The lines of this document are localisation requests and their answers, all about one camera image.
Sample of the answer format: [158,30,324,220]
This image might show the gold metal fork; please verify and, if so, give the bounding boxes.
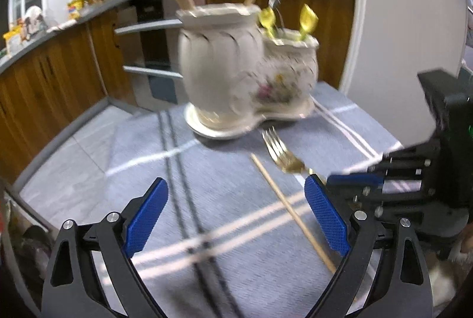
[261,127,315,175]

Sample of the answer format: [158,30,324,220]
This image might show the yellow green plastic spoon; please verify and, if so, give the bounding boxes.
[299,4,319,41]

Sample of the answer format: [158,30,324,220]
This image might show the yellow green plastic fork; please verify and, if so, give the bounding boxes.
[258,7,276,39]

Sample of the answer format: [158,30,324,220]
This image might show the silver metal fork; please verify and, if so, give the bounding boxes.
[268,0,284,38]

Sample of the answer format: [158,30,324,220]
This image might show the person right hand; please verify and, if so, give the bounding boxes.
[448,237,472,265]

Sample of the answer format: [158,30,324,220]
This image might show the blue striped table cloth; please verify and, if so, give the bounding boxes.
[17,81,407,318]

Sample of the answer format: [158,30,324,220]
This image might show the cream ceramic utensil holder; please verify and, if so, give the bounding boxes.
[176,4,319,139]

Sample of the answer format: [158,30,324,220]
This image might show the wooden base cabinets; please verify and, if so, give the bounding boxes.
[1,0,355,184]

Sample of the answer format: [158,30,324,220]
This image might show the yellow food package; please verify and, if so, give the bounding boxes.
[2,29,22,56]

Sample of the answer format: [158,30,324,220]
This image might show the stainless steel oven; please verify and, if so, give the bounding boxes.
[116,0,188,112]

